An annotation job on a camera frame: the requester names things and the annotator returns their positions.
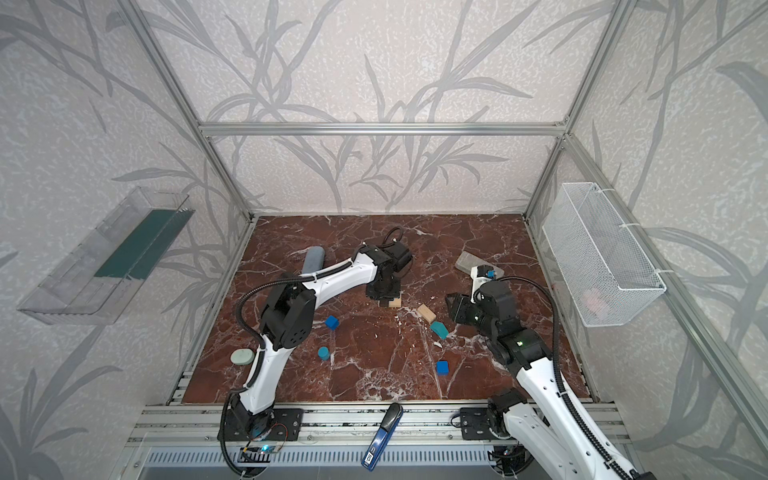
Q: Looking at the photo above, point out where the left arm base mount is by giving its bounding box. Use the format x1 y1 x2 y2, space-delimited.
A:
217 408 304 442

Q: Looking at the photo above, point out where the blue cube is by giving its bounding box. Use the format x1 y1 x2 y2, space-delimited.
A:
436 361 450 376
325 316 340 331

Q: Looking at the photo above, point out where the grey-blue glasses case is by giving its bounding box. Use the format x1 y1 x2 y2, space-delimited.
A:
301 245 325 274

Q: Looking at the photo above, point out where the pale green round disc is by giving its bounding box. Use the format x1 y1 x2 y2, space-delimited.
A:
230 348 256 366

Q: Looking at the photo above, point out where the teal triangular roof block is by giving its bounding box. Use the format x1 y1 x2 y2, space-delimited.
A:
430 321 449 340

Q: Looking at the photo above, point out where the grey rectangular sponge block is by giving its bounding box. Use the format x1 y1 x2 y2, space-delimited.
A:
454 251 496 275

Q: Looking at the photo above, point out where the blue cube right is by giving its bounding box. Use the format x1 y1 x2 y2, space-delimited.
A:
436 361 450 376

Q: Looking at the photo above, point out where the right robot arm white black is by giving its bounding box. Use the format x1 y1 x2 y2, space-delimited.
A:
446 277 654 479

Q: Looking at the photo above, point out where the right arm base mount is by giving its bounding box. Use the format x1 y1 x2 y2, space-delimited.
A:
458 407 511 441

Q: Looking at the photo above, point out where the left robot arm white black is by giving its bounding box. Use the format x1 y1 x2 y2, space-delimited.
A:
224 241 413 428

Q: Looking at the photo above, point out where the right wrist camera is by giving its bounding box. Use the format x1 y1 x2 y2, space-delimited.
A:
470 264 497 303

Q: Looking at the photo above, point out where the blue black handheld scanner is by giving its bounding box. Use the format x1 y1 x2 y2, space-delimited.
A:
361 402 404 471

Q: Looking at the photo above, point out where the pink object in basket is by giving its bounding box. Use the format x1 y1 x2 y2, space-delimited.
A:
583 288 609 318

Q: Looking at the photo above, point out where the white wire mesh basket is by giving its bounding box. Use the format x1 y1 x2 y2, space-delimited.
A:
543 182 666 328

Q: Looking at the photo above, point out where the clear plastic wall bin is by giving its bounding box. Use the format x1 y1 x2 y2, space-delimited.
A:
17 187 195 325

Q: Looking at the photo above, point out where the blue cube left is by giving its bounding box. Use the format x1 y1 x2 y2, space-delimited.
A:
325 316 340 331

